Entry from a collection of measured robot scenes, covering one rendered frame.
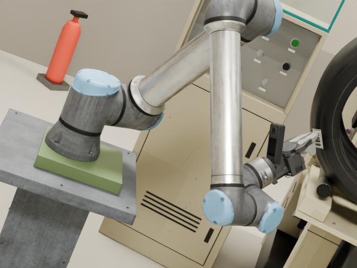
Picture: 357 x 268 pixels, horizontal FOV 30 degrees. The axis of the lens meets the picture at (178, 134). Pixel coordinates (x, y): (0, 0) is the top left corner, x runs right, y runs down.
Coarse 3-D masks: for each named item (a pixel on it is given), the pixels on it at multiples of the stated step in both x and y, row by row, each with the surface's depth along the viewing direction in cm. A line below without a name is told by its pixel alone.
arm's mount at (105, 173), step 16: (48, 128) 234; (48, 160) 211; (64, 160) 214; (96, 160) 225; (112, 160) 231; (64, 176) 213; (80, 176) 214; (96, 176) 214; (112, 176) 218; (112, 192) 216
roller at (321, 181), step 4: (320, 168) 227; (320, 172) 221; (320, 176) 216; (324, 176) 214; (320, 180) 211; (324, 180) 210; (328, 180) 211; (320, 184) 207; (324, 184) 206; (328, 184) 208; (320, 188) 207; (324, 188) 206; (328, 188) 206; (320, 192) 207; (324, 192) 207; (328, 192) 206; (320, 196) 207; (324, 196) 207
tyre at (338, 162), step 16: (352, 48) 198; (336, 64) 200; (352, 64) 196; (320, 80) 208; (336, 80) 198; (352, 80) 196; (320, 96) 202; (336, 96) 198; (320, 112) 202; (336, 112) 199; (320, 128) 203; (336, 128) 200; (336, 144) 201; (352, 144) 229; (320, 160) 207; (336, 160) 203; (352, 160) 230; (336, 176) 205; (352, 176) 202; (352, 192) 204
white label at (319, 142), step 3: (312, 129) 206; (315, 129) 204; (318, 132) 203; (318, 138) 204; (321, 138) 203; (315, 141) 206; (318, 141) 204; (321, 141) 203; (318, 144) 205; (321, 144) 203; (318, 147) 205; (321, 147) 204
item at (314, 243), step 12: (336, 192) 243; (312, 228) 249; (300, 240) 255; (312, 240) 250; (324, 240) 249; (336, 240) 248; (300, 252) 252; (312, 252) 251; (324, 252) 250; (288, 264) 255; (300, 264) 253; (312, 264) 252; (324, 264) 251
